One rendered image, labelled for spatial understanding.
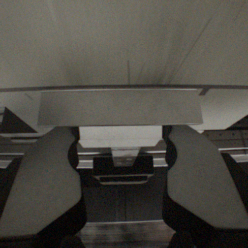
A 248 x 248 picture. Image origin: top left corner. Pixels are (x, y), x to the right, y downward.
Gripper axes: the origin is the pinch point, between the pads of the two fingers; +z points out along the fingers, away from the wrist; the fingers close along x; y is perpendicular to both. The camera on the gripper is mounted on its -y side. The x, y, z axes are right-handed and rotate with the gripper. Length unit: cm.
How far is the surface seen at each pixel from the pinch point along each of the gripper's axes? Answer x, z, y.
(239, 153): 29.1, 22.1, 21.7
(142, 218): 7, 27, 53
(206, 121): 7.3, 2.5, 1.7
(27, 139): -9.9, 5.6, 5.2
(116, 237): -0.6, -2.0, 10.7
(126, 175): 1.1, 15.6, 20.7
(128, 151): 1.0, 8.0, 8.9
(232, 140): 27.7, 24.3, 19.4
